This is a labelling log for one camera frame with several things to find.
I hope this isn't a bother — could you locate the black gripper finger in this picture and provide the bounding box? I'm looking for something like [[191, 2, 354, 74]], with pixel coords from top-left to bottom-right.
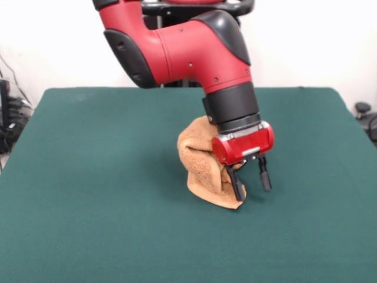
[[257, 155, 273, 193], [226, 164, 247, 202]]

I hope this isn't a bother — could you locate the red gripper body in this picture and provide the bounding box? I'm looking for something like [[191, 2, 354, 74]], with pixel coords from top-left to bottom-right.
[[211, 120, 276, 166]]

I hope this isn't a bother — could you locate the orange terry towel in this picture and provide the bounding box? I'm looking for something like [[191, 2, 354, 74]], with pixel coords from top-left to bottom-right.
[[177, 115, 248, 211]]

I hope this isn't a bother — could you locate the dark green table cloth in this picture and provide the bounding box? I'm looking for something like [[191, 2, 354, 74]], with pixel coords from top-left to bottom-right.
[[0, 86, 377, 283]]

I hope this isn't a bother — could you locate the black electronics box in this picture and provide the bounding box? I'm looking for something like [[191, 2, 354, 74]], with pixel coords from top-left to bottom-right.
[[0, 78, 12, 127]]

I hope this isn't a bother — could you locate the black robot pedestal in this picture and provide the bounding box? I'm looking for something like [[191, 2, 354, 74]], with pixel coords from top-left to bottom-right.
[[140, 0, 254, 88]]

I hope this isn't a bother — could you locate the black cable bundle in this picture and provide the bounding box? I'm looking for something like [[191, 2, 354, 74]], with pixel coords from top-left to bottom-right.
[[0, 96, 35, 154]]

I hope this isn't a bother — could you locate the grey wall cable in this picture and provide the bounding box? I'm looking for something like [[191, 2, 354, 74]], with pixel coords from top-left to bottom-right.
[[0, 54, 32, 104]]

